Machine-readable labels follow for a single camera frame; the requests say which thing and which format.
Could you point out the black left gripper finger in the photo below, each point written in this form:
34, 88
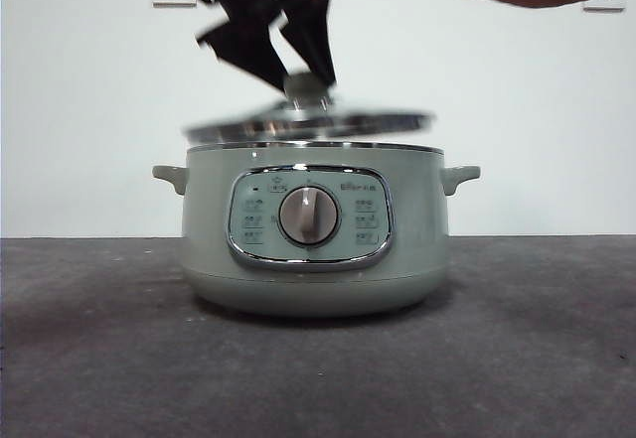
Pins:
313, 26
248, 50

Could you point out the glass lid with green knob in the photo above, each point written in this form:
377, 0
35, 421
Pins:
303, 88

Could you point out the sage green electric pot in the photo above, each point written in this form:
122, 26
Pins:
208, 239

